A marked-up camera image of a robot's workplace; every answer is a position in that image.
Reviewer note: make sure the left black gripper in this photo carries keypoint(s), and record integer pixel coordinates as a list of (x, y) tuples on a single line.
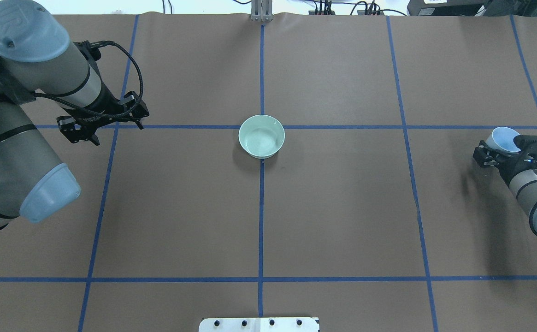
[(103, 102)]

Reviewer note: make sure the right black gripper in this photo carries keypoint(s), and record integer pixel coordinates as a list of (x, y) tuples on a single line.
[(507, 167)]

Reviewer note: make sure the light blue plastic cup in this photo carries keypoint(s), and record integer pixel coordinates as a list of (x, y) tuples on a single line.
[(501, 139)]

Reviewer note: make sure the mint green bowl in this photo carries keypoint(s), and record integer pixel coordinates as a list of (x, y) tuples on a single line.
[(261, 136)]

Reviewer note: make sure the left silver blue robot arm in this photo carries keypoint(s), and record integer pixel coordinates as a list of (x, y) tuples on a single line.
[(39, 60)]

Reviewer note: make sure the black rectangular box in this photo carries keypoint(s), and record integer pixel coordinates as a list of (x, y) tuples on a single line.
[(445, 8)]

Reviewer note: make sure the orange black power strip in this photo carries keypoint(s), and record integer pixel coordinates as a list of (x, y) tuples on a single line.
[(345, 7)]

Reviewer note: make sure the aluminium frame post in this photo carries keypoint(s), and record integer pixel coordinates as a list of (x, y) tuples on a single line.
[(261, 11)]

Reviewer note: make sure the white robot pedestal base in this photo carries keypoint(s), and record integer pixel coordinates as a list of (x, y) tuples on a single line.
[(260, 324)]

